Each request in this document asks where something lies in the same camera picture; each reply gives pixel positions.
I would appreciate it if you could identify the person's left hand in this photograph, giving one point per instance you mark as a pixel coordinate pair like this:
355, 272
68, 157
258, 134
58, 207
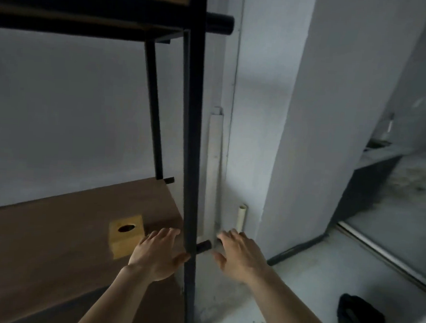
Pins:
154, 255

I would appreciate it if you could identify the person's right hand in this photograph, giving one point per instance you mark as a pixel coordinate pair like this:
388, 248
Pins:
242, 258

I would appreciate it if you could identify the person's left thumb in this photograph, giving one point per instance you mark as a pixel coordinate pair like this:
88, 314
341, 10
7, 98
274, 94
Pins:
183, 260

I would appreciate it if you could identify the person's right thumb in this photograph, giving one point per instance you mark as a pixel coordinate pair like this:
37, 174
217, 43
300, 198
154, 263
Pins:
220, 260

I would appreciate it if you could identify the person's left forearm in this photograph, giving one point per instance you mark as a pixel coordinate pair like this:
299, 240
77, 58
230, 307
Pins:
113, 301

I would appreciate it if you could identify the person's right forearm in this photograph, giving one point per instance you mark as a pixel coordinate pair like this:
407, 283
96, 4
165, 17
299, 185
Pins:
299, 310

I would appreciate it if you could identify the cream plastic pipe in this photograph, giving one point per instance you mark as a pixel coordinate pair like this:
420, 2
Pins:
241, 218

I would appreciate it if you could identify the yellow wooden tissue box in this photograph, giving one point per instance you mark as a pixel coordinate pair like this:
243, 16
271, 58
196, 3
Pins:
125, 234

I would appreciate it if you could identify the brown wooden shelf board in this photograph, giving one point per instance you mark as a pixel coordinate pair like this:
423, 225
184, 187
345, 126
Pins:
65, 236

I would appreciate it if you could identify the black bag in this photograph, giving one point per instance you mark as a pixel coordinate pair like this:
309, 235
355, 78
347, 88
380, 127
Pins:
360, 320

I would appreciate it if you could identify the dark low counter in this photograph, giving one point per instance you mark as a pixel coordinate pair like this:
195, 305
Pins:
370, 181

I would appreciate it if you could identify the black round rod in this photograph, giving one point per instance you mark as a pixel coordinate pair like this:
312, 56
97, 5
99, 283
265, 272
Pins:
219, 24

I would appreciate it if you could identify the black metal shelf frame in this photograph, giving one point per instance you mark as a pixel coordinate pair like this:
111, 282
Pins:
191, 136

